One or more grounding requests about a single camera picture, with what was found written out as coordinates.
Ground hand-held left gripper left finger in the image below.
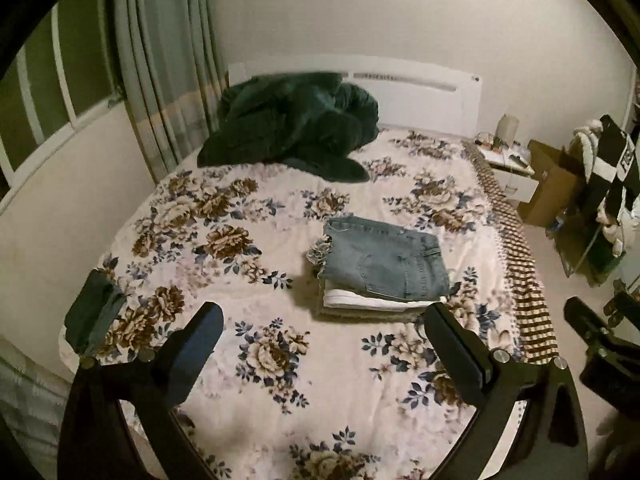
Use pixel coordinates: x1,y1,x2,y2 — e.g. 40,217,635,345
57,302,224,480

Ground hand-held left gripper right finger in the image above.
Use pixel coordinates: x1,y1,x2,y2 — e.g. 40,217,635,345
424,302,589,480

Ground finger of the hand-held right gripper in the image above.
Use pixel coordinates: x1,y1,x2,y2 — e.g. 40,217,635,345
564,297,623,348
612,291,640,318

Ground folded white pants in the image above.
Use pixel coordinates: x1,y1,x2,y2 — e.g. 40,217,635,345
322,287,448,311

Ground folded blue denim pants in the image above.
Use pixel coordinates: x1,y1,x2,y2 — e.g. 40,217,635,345
306,216,451,302

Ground folded beige pants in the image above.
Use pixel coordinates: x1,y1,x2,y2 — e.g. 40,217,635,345
312,280,426,322

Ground person's right hand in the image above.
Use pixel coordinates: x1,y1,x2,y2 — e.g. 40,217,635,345
596,405,628,461

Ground brown striped blanket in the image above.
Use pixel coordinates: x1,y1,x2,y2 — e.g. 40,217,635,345
465,141,559,367

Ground glass side table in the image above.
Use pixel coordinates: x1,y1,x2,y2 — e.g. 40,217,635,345
549,207,628,283

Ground floral bedspread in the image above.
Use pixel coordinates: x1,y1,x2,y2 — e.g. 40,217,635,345
57,127,526,480

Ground dark teal folded cloth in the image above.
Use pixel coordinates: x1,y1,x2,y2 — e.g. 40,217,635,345
64,269,127,357

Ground brown cardboard box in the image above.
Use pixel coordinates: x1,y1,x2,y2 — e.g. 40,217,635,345
517,139,585,229

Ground black and white garment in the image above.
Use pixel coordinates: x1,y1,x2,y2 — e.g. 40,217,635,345
589,114,640,188

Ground white nightstand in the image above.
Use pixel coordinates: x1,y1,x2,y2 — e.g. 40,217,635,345
477,144,541,207

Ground cream fleece garment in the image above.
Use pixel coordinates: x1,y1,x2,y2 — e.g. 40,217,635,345
571,120,602,162

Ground white bedside lamp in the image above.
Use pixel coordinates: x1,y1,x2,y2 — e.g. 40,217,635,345
495,113,521,144

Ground dark green fluffy blanket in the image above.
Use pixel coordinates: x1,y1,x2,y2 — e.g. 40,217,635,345
196,72,380,184

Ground white headboard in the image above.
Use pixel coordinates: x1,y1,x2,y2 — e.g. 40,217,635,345
227,55,483,139

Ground grey striped curtain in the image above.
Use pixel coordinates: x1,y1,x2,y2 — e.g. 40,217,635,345
111,0,229,173

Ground white framed window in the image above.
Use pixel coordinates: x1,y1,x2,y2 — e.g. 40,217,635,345
0,0,124,197

